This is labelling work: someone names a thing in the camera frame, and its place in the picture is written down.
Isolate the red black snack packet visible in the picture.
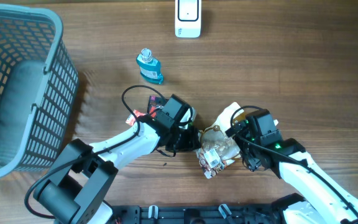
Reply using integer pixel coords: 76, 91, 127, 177
125, 95, 169, 126

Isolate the beige snack bag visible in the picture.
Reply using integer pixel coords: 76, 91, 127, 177
195, 102, 241, 179

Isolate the blue mouthwash bottle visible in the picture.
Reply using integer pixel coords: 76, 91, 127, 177
136, 48, 164, 85

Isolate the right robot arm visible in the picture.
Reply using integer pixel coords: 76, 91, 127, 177
226, 106, 358, 223

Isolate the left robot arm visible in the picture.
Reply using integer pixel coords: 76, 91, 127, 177
26, 95, 196, 223

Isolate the white barcode scanner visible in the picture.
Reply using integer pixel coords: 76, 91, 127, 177
175, 0, 202, 39

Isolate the grey plastic shopping basket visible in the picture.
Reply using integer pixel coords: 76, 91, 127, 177
0, 4, 79, 178

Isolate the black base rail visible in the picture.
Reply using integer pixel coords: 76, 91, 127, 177
108, 203, 285, 224

